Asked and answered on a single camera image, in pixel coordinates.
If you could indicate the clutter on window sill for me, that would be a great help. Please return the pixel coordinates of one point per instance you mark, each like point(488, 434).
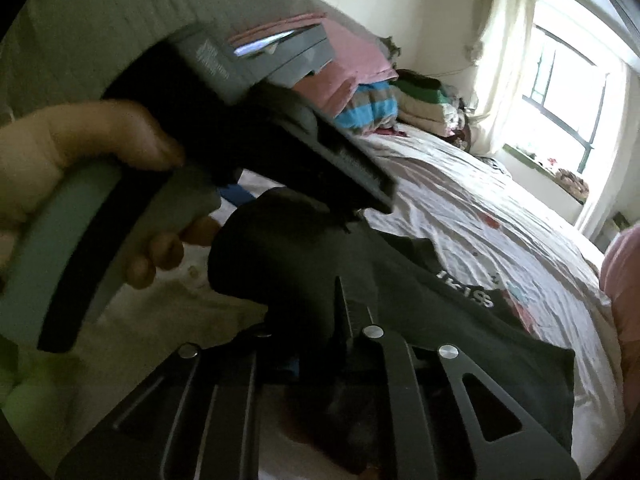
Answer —
point(550, 170)

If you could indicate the light green cloth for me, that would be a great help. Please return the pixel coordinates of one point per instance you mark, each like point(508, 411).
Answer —
point(35, 390)

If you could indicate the pink pillow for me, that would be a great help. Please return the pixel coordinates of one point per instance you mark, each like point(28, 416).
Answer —
point(360, 55)

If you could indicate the blue striped cloth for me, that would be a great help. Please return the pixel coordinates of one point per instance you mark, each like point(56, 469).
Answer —
point(370, 107)

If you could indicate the cream curtain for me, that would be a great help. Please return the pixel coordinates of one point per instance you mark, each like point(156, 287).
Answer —
point(500, 60)
point(605, 160)

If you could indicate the black pants with orange cuffs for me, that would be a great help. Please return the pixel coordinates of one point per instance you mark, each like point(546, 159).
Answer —
point(425, 300)

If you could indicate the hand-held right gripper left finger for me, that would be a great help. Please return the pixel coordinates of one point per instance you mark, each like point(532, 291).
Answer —
point(240, 375)

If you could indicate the person's left hand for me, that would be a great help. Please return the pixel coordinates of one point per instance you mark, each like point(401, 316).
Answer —
point(75, 135)

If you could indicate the strawberry printed bed sheet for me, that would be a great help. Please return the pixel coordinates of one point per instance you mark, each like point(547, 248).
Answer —
point(475, 200)

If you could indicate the stack of folded clothes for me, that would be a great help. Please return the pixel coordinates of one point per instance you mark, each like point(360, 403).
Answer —
point(430, 105)

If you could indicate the white cloth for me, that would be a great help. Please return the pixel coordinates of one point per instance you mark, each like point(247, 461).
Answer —
point(190, 300)

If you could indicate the green quilted headboard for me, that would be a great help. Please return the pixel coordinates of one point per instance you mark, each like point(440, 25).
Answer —
point(100, 20)

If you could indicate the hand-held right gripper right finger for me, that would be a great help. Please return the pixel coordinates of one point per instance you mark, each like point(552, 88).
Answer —
point(372, 360)

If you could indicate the pink cloth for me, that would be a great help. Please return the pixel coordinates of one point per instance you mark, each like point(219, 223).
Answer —
point(622, 300)

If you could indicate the window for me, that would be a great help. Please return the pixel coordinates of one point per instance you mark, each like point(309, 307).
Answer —
point(565, 95)

